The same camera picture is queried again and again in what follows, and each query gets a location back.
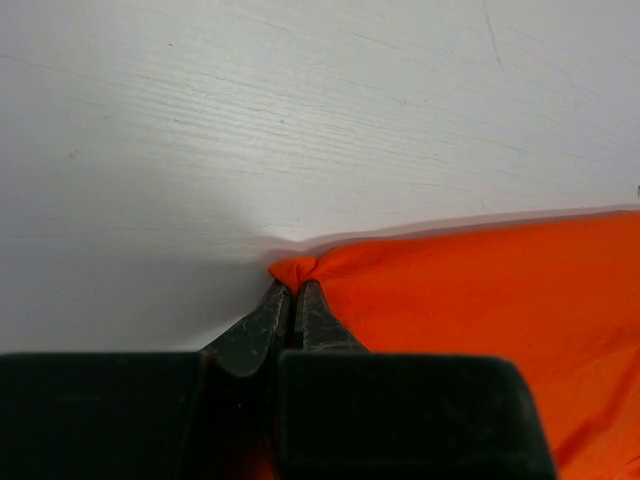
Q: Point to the orange t shirt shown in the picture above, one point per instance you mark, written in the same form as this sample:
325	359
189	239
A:
560	299

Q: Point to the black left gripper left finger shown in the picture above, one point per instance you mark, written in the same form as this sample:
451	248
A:
258	337

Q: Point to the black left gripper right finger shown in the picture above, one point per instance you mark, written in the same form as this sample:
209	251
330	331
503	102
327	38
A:
316	328

